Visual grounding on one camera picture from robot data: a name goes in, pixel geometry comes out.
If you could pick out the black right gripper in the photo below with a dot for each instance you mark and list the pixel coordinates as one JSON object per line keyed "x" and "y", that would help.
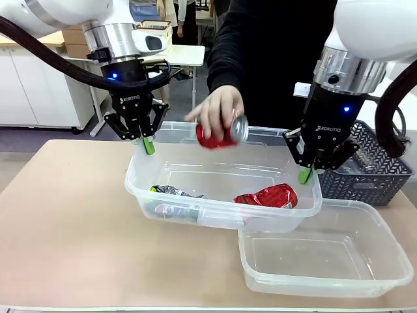
{"x": 329, "y": 124}

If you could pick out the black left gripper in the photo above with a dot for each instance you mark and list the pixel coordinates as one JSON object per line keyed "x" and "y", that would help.
{"x": 130, "y": 101}

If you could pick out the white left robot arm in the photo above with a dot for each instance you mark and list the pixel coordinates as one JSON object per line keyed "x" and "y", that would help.
{"x": 49, "y": 13}

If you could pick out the person right forearm black sleeve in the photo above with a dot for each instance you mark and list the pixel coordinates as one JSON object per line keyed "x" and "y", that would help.
{"x": 224, "y": 71}

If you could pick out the dark grey woven plastic basket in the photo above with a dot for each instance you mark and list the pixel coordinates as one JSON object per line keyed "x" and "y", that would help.
{"x": 368, "y": 186}

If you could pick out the person right hand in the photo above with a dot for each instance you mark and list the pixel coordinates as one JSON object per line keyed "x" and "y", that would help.
{"x": 218, "y": 104}

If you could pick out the clear plastic bottle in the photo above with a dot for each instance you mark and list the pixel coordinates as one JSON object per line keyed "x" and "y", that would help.
{"x": 368, "y": 163}

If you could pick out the crushed black soda can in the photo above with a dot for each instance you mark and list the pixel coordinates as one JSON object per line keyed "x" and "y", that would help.
{"x": 172, "y": 190}

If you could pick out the crushed red soda can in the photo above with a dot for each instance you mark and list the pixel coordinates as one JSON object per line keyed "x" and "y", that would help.
{"x": 270, "y": 197}

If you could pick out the clear plastic bin with cans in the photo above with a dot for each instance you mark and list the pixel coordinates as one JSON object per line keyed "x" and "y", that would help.
{"x": 208, "y": 163}

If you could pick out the dark can with red label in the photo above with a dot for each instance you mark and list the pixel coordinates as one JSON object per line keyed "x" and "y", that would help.
{"x": 176, "y": 212}

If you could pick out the cardboard box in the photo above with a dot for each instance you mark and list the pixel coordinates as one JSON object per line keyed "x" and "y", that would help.
{"x": 75, "y": 36}
{"x": 78, "y": 50}

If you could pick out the person torso black sweater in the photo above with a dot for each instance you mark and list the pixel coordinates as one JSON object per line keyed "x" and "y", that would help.
{"x": 277, "y": 49}

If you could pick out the white cabinet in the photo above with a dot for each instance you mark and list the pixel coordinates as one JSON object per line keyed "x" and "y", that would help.
{"x": 32, "y": 91}

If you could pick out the light wooden crate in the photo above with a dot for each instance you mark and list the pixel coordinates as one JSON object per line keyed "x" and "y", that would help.
{"x": 159, "y": 26}

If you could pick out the background person light top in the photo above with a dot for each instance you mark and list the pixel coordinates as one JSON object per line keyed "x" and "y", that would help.
{"x": 184, "y": 13}

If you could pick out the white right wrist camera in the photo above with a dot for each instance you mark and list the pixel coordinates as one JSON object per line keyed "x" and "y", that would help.
{"x": 301, "y": 89}

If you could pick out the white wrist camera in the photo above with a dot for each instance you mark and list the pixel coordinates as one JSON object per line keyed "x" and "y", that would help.
{"x": 301, "y": 89}
{"x": 143, "y": 39}

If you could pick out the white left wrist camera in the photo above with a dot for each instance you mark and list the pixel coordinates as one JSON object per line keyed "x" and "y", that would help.
{"x": 143, "y": 39}

